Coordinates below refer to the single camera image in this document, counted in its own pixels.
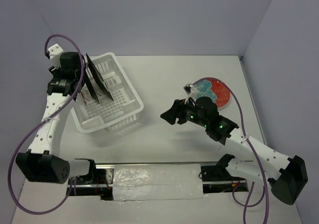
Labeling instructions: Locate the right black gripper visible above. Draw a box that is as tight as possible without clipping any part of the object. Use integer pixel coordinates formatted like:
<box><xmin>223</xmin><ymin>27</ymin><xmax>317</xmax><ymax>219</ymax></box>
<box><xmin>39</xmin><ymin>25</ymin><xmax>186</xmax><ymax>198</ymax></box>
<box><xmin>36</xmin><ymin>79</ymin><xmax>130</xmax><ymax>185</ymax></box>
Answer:
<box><xmin>160</xmin><ymin>97</ymin><xmax>208</xmax><ymax>127</ymax></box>

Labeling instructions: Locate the large red teal floral plate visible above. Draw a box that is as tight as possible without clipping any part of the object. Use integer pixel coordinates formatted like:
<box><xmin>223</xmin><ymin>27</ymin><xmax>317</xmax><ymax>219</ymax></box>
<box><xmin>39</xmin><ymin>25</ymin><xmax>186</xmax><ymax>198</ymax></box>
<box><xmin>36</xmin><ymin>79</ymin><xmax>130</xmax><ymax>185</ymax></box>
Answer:
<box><xmin>80</xmin><ymin>86</ymin><xmax>91</xmax><ymax>103</ymax></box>

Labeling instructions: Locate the small red teal floral plate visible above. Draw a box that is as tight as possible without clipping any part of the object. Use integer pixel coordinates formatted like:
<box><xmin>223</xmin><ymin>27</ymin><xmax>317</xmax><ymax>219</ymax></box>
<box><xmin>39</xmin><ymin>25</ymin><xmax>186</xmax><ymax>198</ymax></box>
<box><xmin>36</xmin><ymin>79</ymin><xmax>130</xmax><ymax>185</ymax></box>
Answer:
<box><xmin>193</xmin><ymin>77</ymin><xmax>231</xmax><ymax>110</ymax></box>

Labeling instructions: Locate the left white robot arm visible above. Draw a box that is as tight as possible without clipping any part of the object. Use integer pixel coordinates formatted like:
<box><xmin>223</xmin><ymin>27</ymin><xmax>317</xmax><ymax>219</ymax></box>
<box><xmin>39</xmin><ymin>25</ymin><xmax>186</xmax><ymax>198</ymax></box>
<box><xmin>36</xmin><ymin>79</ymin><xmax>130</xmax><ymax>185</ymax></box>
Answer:
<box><xmin>15</xmin><ymin>52</ymin><xmax>98</xmax><ymax>184</ymax></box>

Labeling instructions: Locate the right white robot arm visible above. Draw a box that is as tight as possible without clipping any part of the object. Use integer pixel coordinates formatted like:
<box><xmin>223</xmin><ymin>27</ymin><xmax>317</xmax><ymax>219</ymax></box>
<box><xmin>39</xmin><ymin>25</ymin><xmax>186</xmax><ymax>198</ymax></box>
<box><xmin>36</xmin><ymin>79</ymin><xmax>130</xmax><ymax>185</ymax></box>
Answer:
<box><xmin>160</xmin><ymin>97</ymin><xmax>308</xmax><ymax>205</ymax></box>

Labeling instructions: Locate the white plastic dish rack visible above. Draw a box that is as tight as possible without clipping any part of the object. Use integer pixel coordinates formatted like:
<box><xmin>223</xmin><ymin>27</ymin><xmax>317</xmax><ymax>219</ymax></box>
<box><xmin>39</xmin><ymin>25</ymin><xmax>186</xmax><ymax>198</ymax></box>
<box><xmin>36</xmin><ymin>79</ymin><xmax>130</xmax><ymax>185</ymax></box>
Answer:
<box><xmin>71</xmin><ymin>52</ymin><xmax>144</xmax><ymax>133</ymax></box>

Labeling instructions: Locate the black square plate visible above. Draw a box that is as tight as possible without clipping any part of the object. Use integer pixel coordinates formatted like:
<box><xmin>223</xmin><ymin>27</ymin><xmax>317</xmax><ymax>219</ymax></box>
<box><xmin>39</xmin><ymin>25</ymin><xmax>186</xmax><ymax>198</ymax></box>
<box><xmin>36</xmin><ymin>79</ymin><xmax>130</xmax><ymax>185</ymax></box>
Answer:
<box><xmin>84</xmin><ymin>74</ymin><xmax>100</xmax><ymax>103</ymax></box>
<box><xmin>86</xmin><ymin>53</ymin><xmax>114</xmax><ymax>101</ymax></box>

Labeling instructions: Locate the white foam front board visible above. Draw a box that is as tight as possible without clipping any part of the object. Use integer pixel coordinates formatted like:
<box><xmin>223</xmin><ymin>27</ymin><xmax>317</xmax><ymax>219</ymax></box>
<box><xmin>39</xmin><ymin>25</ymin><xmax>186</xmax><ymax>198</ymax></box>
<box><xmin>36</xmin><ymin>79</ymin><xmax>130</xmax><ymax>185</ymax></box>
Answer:
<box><xmin>9</xmin><ymin>162</ymin><xmax>307</xmax><ymax>224</ymax></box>

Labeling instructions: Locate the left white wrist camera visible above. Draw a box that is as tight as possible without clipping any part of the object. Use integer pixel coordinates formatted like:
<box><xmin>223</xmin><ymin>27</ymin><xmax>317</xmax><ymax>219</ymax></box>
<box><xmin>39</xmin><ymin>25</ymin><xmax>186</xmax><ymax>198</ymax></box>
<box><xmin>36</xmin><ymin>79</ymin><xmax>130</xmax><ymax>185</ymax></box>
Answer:
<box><xmin>44</xmin><ymin>43</ymin><xmax>64</xmax><ymax>59</ymax></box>

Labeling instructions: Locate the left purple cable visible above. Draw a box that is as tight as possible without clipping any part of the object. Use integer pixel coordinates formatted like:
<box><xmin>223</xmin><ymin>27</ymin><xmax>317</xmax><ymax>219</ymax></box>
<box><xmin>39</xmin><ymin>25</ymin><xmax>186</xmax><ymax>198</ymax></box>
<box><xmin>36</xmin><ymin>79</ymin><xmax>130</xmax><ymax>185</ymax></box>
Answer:
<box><xmin>7</xmin><ymin>34</ymin><xmax>87</xmax><ymax>214</ymax></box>

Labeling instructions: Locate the metal base rail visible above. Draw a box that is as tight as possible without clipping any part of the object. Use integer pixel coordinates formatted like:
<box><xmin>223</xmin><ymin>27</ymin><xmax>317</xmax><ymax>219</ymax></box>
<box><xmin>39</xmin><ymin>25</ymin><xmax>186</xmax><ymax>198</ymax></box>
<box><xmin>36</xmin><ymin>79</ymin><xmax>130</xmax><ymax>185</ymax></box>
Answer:
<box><xmin>70</xmin><ymin>162</ymin><xmax>248</xmax><ymax>201</ymax></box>

